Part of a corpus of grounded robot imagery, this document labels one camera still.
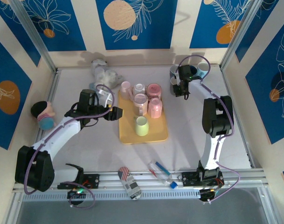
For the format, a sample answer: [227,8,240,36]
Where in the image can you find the dark teal mug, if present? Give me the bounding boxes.
[188,65,200,77]

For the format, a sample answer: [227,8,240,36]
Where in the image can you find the grey-blue mug white inside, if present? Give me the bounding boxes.
[169,64,180,79]

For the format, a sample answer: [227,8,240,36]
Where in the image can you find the light blue mug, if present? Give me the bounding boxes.
[197,62,211,79]

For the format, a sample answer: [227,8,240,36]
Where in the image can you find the tall light pink mug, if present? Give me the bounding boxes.
[120,81,134,101]

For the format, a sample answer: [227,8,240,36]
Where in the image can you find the mauve mug dark inside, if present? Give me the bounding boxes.
[133,93,149,117]

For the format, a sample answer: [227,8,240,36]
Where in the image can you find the light green mug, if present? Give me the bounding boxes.
[133,116,150,137]

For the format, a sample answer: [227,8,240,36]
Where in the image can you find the pale pink white mug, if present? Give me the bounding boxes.
[132,83,146,96]

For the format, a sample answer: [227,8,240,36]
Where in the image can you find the yellow tray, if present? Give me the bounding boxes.
[118,88,169,145]

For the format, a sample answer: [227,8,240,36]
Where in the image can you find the pink plush doll striped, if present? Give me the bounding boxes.
[30,100,56,131]

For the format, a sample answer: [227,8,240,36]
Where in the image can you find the printed can with flag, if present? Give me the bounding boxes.
[118,166,142,201]

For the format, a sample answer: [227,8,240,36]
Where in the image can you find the blue stick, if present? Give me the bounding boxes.
[155,161,171,175]

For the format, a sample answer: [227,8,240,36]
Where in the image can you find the clear plastic bottle blue cap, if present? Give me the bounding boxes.
[147,160,179,189]

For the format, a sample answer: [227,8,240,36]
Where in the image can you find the small circuit board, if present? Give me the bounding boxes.
[67,189,86,199]
[199,188,221,202]

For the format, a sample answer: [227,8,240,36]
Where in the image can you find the purple cable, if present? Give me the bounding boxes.
[69,186,96,210]
[178,55,241,203]
[24,84,116,195]

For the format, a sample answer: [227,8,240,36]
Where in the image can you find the aluminium side rail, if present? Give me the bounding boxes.
[222,67,256,168]
[35,69,61,140]

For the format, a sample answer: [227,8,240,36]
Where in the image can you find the aluminium corner post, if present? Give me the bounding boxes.
[10,0,57,73]
[220,0,265,70]

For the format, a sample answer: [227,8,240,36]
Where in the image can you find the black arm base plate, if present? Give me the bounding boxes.
[181,171,224,187]
[57,173,100,190]

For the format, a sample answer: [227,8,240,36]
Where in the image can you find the long aluminium frame rail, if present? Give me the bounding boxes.
[12,168,270,193]

